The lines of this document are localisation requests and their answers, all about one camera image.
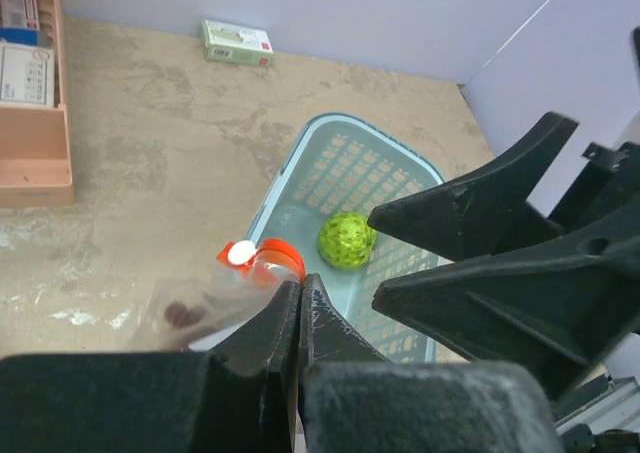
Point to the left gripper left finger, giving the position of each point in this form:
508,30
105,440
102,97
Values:
238,397

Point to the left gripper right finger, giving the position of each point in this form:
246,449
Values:
353,400

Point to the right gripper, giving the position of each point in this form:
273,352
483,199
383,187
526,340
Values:
557,308

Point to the green custard apple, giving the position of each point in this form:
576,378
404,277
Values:
346,241

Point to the dark grape bunch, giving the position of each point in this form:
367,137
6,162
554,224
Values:
186,325

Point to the light blue plastic basket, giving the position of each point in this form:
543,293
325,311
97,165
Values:
339,170

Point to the pink desk organizer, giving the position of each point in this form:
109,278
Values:
36,169

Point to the green white small box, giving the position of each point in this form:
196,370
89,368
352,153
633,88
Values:
236,44

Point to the white blue box in organizer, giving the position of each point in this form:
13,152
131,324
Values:
27,62

